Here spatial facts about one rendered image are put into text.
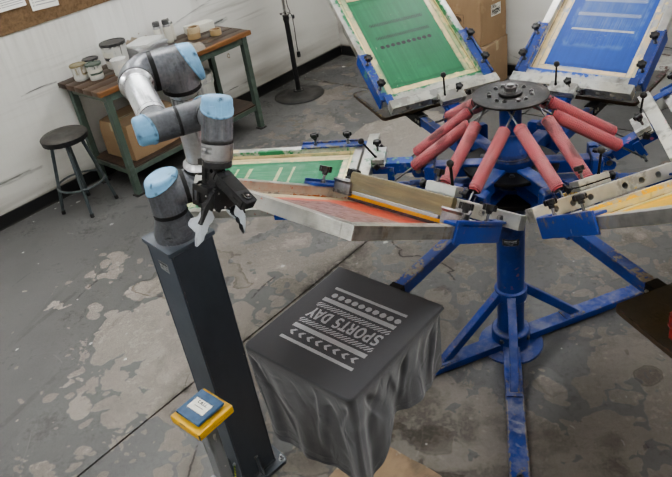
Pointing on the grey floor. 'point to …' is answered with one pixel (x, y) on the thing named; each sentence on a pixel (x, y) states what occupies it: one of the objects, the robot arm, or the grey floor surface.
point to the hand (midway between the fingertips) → (222, 241)
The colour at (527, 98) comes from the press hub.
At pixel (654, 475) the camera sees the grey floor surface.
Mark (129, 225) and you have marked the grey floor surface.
